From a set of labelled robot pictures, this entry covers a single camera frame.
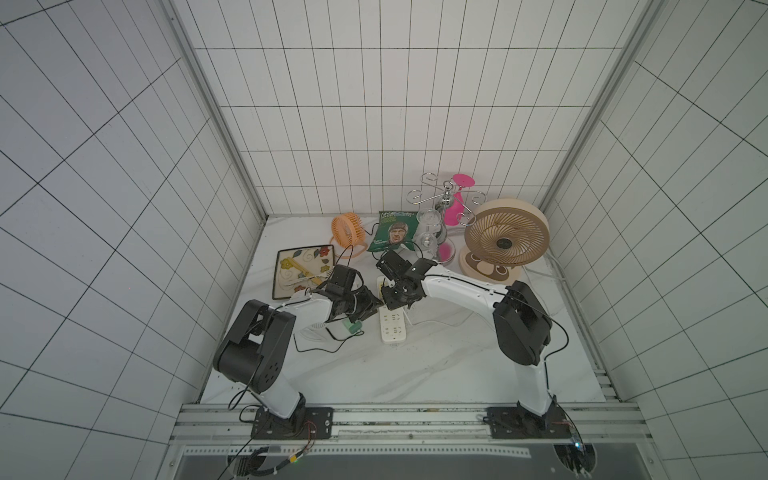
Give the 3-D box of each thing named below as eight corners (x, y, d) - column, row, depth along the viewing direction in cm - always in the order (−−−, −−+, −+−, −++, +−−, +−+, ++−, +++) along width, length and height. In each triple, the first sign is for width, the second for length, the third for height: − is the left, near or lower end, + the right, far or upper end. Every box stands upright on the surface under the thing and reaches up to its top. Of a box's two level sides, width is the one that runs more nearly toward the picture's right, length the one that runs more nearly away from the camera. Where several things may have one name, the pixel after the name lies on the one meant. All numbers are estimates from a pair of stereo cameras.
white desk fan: (305, 341, 88) (300, 332, 82) (307, 332, 90) (302, 322, 84) (332, 341, 88) (328, 332, 82) (333, 332, 90) (329, 322, 84)
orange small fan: (331, 258, 107) (327, 239, 98) (335, 232, 115) (331, 212, 106) (366, 258, 107) (365, 239, 98) (368, 232, 115) (366, 212, 106)
